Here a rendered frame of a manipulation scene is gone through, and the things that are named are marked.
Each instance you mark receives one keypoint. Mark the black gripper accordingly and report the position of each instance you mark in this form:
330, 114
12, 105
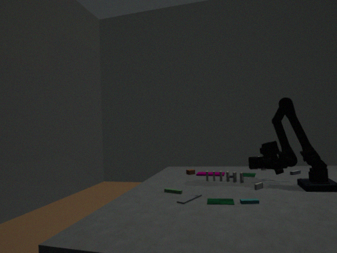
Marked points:
255, 163

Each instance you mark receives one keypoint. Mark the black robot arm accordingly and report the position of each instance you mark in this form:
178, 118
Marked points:
318, 173

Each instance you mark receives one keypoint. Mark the small orange-brown block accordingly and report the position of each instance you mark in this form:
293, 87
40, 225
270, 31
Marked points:
190, 172

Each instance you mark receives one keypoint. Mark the teal flat block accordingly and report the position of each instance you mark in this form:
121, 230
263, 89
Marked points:
249, 201

